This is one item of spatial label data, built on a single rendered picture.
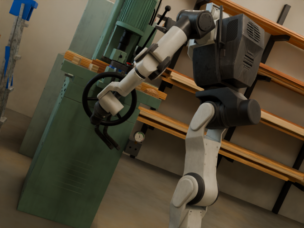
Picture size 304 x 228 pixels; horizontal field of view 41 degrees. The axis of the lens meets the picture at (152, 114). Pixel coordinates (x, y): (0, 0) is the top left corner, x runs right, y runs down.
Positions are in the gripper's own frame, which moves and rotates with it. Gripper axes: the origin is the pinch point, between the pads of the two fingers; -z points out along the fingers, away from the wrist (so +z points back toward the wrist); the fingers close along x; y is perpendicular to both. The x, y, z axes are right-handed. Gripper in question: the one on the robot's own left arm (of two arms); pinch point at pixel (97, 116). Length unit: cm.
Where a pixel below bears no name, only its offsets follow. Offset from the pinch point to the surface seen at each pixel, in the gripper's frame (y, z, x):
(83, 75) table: 15.8, -14.6, 22.9
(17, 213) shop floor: 8, -55, -53
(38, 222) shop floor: -4, -52, -53
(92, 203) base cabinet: -26, -48, -30
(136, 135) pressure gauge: -27.0, -19.1, 9.4
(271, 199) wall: -271, -242, 120
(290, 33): -152, -112, 242
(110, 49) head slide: 10, -26, 54
